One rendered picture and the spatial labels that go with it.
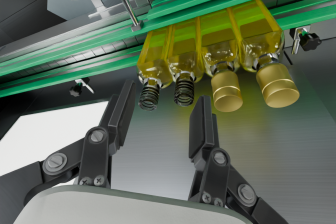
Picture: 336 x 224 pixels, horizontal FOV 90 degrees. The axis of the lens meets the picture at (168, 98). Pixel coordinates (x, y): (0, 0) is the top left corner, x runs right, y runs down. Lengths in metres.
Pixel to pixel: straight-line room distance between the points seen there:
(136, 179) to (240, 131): 0.21
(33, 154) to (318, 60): 0.76
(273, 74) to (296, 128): 0.14
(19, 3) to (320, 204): 1.41
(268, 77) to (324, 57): 0.31
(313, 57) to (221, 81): 0.34
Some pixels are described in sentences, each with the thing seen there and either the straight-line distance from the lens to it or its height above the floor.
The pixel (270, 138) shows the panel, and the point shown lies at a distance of 0.34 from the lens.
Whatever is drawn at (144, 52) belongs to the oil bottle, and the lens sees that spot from 0.33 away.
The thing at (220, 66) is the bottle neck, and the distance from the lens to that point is 0.25.
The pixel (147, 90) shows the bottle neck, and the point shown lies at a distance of 0.26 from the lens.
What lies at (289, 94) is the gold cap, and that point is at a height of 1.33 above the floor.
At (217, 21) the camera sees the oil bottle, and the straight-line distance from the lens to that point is 0.33.
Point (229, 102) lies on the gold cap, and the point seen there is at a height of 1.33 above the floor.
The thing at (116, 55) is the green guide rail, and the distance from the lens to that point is 0.52.
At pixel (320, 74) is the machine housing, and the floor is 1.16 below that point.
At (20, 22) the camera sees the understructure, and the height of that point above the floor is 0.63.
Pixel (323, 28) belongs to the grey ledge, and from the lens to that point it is 0.56.
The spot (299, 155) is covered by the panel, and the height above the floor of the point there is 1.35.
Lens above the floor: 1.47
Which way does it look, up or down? 41 degrees down
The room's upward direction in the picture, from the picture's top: 172 degrees counter-clockwise
